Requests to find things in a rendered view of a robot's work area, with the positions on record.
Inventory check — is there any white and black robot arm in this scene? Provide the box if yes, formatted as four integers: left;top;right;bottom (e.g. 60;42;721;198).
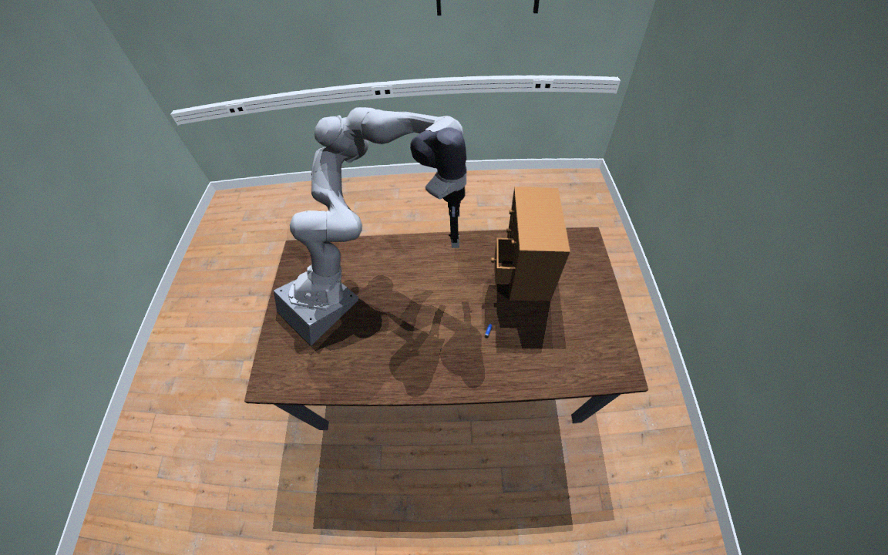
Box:
289;108;467;310

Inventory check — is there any wooden chest of drawers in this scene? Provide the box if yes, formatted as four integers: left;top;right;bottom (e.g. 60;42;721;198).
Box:
509;187;570;301

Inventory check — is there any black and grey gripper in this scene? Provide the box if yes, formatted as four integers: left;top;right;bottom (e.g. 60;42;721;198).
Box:
443;187;465;248

